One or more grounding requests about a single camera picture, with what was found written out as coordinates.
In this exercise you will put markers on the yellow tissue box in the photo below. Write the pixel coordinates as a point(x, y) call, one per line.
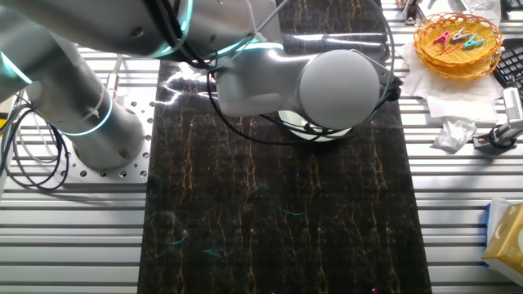
point(508, 241)

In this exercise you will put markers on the orange plastic clothespin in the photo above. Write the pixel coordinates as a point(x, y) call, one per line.
point(447, 50)

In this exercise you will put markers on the yellow wicker basket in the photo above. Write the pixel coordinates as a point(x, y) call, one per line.
point(470, 65)

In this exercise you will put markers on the teal plastic clothespin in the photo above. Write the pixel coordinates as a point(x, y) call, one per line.
point(474, 42)

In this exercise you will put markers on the pale green round plate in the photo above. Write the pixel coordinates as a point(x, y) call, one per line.
point(290, 121)

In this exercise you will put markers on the silver perforated base plate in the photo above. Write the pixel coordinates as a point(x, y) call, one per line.
point(139, 171)

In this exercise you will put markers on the grey plastic clothespin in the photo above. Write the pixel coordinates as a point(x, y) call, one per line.
point(459, 34)

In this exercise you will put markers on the metal stand foot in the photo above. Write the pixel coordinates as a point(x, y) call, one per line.
point(409, 12)

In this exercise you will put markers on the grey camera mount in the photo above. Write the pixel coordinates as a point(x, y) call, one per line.
point(498, 136)

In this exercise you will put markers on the pink plastic clothespin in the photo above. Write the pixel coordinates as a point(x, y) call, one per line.
point(442, 38)

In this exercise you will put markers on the white plastic bag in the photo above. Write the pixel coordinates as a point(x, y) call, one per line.
point(486, 8)

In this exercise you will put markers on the silver ribbed camera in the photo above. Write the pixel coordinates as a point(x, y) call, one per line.
point(512, 106)

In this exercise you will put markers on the black keyboard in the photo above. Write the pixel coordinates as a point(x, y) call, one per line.
point(510, 65)

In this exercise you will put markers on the white paper towel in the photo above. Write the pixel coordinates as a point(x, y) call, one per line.
point(449, 98)

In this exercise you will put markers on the dark marble pattern mat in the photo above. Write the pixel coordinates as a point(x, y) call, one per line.
point(245, 224)

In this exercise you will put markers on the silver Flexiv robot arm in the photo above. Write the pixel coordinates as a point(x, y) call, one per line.
point(61, 102)

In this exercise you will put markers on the crumpled white tissue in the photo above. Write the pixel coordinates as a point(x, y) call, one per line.
point(453, 134)

